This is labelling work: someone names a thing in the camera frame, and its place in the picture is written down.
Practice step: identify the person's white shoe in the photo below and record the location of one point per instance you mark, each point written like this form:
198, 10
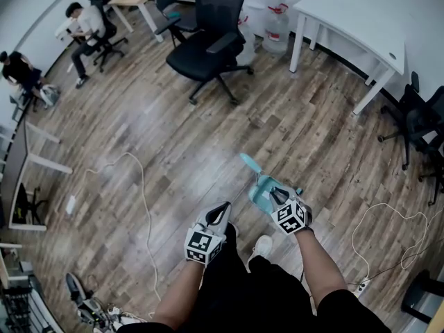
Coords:
262, 246

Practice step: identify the person's right forearm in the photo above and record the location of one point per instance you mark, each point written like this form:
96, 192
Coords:
319, 265

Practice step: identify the white box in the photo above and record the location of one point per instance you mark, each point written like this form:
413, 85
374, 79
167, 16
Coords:
64, 30

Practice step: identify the black mesh headrest office chair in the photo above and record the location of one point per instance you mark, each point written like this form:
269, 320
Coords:
197, 59
419, 116

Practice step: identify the teal broom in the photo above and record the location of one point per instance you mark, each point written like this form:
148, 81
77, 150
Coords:
298, 191

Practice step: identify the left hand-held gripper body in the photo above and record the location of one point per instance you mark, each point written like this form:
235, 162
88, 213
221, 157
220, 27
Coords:
201, 243

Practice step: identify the dark desk with white legs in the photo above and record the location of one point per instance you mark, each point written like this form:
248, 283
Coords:
17, 168

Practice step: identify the teal dustpan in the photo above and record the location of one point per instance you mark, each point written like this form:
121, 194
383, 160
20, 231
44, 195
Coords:
255, 196

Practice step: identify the person's left forearm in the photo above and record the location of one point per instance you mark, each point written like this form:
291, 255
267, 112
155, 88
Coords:
178, 293

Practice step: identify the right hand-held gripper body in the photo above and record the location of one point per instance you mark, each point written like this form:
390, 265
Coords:
291, 217

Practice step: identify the grey floor device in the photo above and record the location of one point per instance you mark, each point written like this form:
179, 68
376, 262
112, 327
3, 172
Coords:
50, 95

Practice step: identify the white power strip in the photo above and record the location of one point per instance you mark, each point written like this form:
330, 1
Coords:
70, 205
362, 286

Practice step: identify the person's black clothing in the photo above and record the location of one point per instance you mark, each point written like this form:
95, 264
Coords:
249, 300

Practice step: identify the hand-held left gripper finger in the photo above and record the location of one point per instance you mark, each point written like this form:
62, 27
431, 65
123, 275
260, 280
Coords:
203, 219
223, 225

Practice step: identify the clear water jug red cap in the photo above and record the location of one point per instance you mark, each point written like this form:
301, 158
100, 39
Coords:
247, 43
275, 30

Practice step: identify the white table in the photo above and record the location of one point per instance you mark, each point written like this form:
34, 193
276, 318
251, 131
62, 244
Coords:
347, 23

